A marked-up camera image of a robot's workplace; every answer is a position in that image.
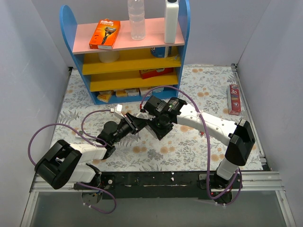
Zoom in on white remote control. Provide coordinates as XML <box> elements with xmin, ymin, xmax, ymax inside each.
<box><xmin>136</xmin><ymin>113</ymin><xmax>157</xmax><ymax>139</ymax></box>

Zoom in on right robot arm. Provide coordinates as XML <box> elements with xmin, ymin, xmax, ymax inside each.
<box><xmin>143</xmin><ymin>96</ymin><xmax>255</xmax><ymax>188</ymax></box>

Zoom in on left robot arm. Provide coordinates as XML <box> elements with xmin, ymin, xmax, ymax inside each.
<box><xmin>35</xmin><ymin>114</ymin><xmax>149</xmax><ymax>189</ymax></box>

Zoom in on yellow white small box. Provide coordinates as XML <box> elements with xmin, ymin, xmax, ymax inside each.
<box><xmin>116</xmin><ymin>90</ymin><xmax>128</xmax><ymax>97</ymax></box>

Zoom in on yellow box bottom shelf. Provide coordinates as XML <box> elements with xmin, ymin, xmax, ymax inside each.
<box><xmin>97</xmin><ymin>90</ymin><xmax>114</xmax><ymax>103</ymax></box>

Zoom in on floral table mat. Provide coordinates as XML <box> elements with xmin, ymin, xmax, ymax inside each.
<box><xmin>53</xmin><ymin>65</ymin><xmax>248</xmax><ymax>171</ymax></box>

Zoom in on red flat box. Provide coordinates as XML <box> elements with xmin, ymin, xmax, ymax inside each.
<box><xmin>139</xmin><ymin>68</ymin><xmax>174</xmax><ymax>79</ymax></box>

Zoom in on blue shelf unit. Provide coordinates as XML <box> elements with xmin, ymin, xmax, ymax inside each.
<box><xmin>59</xmin><ymin>0</ymin><xmax>191</xmax><ymax>105</ymax></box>

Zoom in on blue white tin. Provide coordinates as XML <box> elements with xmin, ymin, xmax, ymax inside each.
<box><xmin>150</xmin><ymin>46</ymin><xmax>171</xmax><ymax>58</ymax></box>

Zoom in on white roll on shelf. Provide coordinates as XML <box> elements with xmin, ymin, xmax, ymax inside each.
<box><xmin>98</xmin><ymin>51</ymin><xmax>120</xmax><ymax>63</ymax></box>

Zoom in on red toothpaste box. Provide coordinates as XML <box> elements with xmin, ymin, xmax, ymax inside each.
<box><xmin>227</xmin><ymin>84</ymin><xmax>241</xmax><ymax>115</ymax></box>

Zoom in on orange razor box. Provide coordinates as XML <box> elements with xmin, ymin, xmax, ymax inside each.
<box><xmin>89</xmin><ymin>19</ymin><xmax>121</xmax><ymax>50</ymax></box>

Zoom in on white plastic bottle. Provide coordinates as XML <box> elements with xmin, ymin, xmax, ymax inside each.
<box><xmin>164</xmin><ymin>0</ymin><xmax>179</xmax><ymax>44</ymax></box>

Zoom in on clear plastic bottle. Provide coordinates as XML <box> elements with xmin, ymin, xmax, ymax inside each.
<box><xmin>127</xmin><ymin>0</ymin><xmax>145</xmax><ymax>41</ymax></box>

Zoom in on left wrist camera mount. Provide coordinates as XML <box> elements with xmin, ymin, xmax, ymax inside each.
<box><xmin>110</xmin><ymin>104</ymin><xmax>125</xmax><ymax>120</ymax></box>

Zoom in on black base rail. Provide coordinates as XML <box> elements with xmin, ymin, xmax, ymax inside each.
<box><xmin>94</xmin><ymin>170</ymin><xmax>237</xmax><ymax>204</ymax></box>

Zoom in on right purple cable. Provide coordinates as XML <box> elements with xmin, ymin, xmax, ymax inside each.
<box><xmin>140</xmin><ymin>85</ymin><xmax>243</xmax><ymax>205</ymax></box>

